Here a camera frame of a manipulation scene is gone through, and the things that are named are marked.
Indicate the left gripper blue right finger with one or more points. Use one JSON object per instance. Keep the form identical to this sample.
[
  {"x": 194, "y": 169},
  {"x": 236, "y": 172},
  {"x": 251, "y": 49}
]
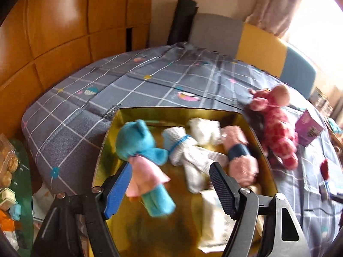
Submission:
[{"x": 227, "y": 189}]

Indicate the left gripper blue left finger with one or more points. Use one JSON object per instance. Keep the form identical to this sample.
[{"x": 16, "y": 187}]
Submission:
[{"x": 115, "y": 188}]

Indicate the pink socks blue band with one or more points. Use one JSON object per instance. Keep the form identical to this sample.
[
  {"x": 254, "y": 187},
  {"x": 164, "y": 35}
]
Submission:
[{"x": 242, "y": 165}]

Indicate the white wet wipes pack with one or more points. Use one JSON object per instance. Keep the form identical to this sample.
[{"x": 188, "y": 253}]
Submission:
[{"x": 216, "y": 225}]

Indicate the blue elephant plush toy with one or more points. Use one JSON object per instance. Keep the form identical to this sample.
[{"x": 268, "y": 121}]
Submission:
[{"x": 136, "y": 145}]

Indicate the white fluffy sock ball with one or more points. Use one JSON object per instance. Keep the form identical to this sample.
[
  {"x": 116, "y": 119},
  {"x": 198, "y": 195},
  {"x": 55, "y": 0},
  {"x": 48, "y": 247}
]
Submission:
[{"x": 205, "y": 131}]

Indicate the red christmas sock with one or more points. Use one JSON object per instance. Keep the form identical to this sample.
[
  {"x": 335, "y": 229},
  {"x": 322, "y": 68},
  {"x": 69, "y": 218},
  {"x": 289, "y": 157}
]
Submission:
[{"x": 324, "y": 170}]

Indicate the gold tin box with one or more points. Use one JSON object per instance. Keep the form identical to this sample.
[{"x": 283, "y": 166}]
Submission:
[{"x": 134, "y": 232}]

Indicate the pink giraffe plush toy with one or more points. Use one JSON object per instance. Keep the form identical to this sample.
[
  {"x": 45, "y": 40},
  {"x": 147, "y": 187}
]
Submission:
[{"x": 280, "y": 136}]

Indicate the grey plaid bed sheet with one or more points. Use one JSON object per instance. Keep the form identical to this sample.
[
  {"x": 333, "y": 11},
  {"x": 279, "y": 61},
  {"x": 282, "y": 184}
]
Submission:
[{"x": 66, "y": 126}]

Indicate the purple cardboard box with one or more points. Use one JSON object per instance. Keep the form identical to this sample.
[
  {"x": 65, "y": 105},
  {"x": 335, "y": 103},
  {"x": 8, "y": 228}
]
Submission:
[{"x": 308, "y": 127}]

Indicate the grey yellow blue headboard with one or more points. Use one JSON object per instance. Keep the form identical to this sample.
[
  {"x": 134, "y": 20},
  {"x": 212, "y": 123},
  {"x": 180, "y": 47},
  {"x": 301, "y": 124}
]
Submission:
[{"x": 254, "y": 46}]

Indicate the wooden wardrobe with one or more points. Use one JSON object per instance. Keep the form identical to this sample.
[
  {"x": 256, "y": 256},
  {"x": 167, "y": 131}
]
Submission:
[{"x": 44, "y": 41}]

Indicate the black rolled mat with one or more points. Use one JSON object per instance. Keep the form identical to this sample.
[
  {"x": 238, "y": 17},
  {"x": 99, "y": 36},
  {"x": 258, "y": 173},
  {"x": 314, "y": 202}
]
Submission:
[{"x": 181, "y": 25}]

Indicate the pink patterned curtain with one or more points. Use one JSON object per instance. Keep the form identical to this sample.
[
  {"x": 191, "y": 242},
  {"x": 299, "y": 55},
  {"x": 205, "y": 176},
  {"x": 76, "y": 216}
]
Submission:
[{"x": 273, "y": 16}]

